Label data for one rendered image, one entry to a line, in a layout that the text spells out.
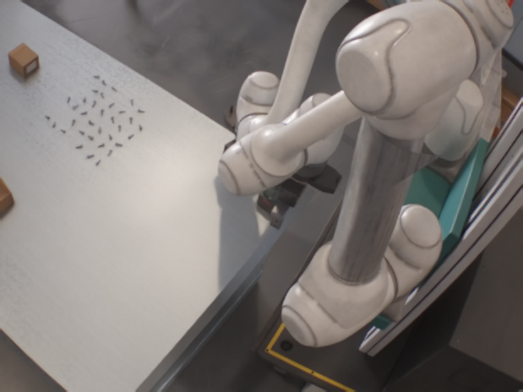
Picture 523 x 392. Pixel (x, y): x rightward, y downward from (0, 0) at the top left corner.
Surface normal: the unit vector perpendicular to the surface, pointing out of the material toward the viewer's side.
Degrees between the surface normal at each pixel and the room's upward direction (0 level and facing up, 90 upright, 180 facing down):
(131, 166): 0
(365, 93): 84
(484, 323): 0
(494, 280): 0
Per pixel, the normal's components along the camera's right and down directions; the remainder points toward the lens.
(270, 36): 0.16, -0.53
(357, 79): -0.78, 0.37
